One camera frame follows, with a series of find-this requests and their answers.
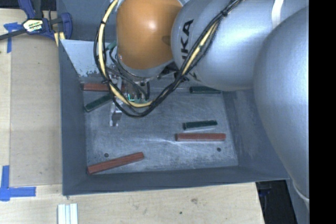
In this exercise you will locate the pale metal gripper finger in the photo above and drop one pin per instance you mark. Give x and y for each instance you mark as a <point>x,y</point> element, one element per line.
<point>117,107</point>
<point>115,117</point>

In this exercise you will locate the dark green flat block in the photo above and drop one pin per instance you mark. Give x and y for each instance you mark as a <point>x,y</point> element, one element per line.
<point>200,125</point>
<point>204,90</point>
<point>95,104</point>

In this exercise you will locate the red-brown flat block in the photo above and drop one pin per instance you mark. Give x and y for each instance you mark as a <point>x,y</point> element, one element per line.
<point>200,137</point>
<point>93,87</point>
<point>115,163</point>

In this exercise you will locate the grey metal bin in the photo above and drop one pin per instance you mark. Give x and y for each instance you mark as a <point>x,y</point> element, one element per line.
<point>157,123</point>

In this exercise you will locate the pale wood flat board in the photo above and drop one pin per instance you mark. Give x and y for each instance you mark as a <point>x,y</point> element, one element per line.
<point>34,112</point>

